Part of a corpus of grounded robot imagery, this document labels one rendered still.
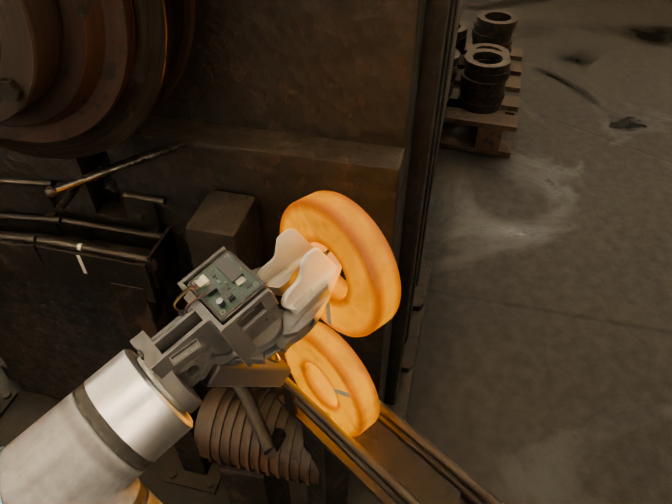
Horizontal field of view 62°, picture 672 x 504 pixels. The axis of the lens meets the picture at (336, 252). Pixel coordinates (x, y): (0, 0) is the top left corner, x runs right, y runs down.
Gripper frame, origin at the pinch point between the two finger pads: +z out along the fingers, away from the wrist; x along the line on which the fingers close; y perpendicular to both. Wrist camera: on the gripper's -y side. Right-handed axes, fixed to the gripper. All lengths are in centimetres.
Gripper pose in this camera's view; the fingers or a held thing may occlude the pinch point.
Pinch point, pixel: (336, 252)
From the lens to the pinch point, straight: 55.8
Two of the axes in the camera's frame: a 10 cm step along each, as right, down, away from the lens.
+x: -6.6, -5.2, 5.5
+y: -2.0, -5.8, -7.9
